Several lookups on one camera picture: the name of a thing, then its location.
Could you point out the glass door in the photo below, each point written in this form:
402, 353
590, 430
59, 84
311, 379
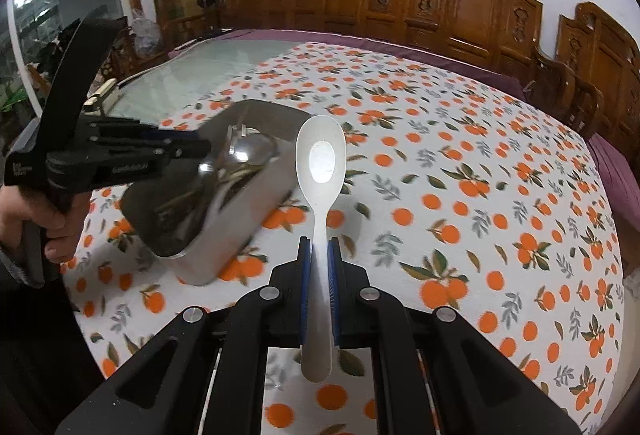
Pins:
60, 5

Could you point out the white plastic spoon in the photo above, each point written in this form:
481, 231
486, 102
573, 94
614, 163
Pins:
320, 165

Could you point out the wooden chair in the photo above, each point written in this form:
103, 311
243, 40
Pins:
135, 60

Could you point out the metal spoon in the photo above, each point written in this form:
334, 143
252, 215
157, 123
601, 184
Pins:
250, 152

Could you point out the orange print tablecloth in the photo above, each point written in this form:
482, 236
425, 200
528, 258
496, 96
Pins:
450, 240

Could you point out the stainless steel box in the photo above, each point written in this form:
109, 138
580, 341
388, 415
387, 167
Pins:
230, 225

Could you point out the clear plastic bag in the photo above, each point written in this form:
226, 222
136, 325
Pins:
146, 37

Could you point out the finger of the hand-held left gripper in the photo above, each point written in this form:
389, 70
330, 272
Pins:
185, 151
130, 129

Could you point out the beige plastic object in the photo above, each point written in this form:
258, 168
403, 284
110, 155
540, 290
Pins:
102, 96

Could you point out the long carved wooden sofa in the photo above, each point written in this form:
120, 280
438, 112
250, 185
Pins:
390, 0

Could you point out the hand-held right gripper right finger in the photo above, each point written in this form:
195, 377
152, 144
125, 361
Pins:
336, 315

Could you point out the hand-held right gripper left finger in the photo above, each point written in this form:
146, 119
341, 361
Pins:
305, 295

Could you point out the person's left hand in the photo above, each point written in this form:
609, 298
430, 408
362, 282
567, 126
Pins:
22, 210

